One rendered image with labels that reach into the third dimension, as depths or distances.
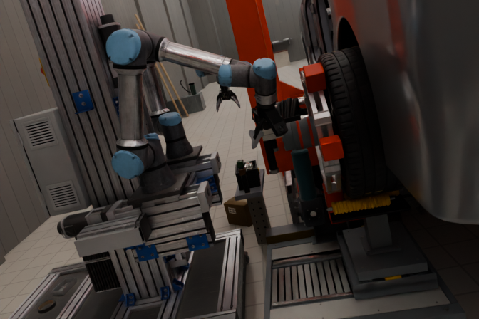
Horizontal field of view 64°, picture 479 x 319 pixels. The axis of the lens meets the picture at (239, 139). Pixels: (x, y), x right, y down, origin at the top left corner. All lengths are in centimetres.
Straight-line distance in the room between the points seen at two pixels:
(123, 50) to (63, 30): 51
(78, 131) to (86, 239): 50
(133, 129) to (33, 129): 58
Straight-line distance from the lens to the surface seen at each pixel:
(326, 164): 155
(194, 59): 144
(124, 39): 137
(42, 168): 192
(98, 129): 181
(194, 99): 1026
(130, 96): 141
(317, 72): 152
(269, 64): 126
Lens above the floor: 128
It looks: 13 degrees down
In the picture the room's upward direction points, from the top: 14 degrees counter-clockwise
